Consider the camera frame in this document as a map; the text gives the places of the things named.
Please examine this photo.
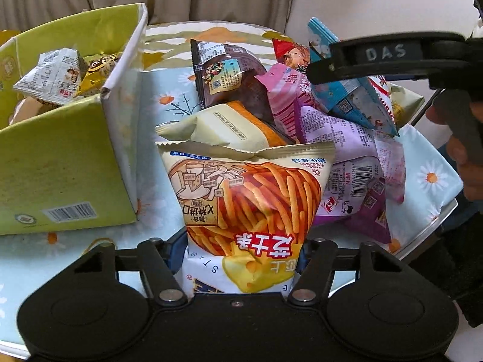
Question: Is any green cardboard box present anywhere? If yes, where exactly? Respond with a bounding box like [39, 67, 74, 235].
[0, 2, 149, 237]

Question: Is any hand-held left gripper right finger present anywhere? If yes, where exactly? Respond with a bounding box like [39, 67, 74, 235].
[286, 238, 404, 307]

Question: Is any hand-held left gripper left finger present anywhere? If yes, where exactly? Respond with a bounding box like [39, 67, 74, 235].
[72, 233, 189, 307]

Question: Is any pink snack packet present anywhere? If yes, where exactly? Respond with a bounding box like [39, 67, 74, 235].
[254, 63, 322, 144]

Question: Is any olive snack packet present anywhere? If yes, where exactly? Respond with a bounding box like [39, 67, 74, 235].
[389, 82, 425, 126]

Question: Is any pale orange snack packet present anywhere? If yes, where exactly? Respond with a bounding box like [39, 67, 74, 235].
[8, 97, 59, 126]

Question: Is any person's right hand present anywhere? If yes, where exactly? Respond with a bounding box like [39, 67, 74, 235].
[426, 99, 483, 203]

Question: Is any red and white snack packet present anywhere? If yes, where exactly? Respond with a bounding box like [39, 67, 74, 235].
[367, 75, 398, 129]

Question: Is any purple snack packet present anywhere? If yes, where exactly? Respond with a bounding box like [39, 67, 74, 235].
[293, 99, 407, 244]

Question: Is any fries print snack bag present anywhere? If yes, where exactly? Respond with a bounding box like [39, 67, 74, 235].
[155, 140, 337, 295]

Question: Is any dark brown snack packet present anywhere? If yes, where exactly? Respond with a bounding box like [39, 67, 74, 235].
[190, 39, 277, 126]

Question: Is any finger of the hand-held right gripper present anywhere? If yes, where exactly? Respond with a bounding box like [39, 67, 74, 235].
[307, 32, 471, 86]

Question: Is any light blue snack packet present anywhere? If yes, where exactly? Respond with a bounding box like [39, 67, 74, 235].
[307, 17, 401, 137]

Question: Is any beige snack packet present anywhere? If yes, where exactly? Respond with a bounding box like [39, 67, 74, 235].
[155, 100, 292, 152]

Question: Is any floral striped blanket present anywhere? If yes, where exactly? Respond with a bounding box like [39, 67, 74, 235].
[142, 22, 288, 72]

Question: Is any golden yellow snack packet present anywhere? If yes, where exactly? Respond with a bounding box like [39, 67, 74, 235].
[75, 52, 126, 99]

